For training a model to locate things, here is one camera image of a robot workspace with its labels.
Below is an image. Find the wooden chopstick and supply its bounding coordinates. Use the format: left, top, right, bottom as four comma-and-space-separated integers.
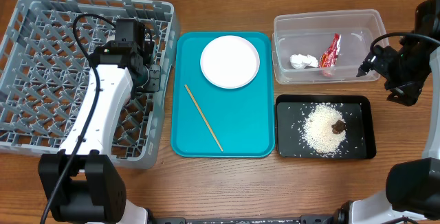
184, 85, 224, 152

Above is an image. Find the red snack wrapper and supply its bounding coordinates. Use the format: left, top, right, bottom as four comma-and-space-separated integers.
318, 34, 341, 77

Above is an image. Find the large white round plate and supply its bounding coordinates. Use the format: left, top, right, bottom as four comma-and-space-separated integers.
200, 35, 261, 89

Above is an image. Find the brown food scrap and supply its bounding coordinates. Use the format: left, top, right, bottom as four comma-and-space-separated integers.
331, 120, 347, 134

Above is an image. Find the white rice pile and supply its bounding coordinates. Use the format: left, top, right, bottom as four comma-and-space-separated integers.
287, 102, 366, 159

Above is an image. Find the clear plastic wrap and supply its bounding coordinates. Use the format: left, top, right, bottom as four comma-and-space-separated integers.
289, 54, 319, 69

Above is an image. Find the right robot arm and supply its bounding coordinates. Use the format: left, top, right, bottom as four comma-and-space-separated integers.
326, 0, 439, 223

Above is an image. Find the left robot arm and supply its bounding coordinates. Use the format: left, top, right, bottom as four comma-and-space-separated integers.
38, 19, 154, 223

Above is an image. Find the clear plastic waste bin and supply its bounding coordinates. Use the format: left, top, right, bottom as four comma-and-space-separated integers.
272, 9, 386, 85

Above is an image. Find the teal plastic serving tray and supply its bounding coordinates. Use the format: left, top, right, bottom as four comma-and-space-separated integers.
170, 32, 275, 158

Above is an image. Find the grey plastic dish rack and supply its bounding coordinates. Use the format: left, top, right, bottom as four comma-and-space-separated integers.
1, 0, 180, 169

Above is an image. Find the black plastic tray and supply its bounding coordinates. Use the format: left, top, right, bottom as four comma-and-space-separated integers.
276, 95, 376, 159

